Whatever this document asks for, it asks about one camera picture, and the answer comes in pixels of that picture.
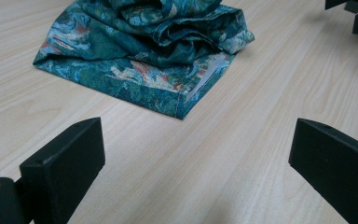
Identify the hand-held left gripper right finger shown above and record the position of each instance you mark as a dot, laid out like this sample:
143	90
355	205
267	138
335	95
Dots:
338	168

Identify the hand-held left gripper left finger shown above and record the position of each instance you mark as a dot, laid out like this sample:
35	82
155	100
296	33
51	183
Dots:
65	165

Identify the teal patterned shirt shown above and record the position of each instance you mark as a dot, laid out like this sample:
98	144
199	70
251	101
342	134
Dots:
130	46

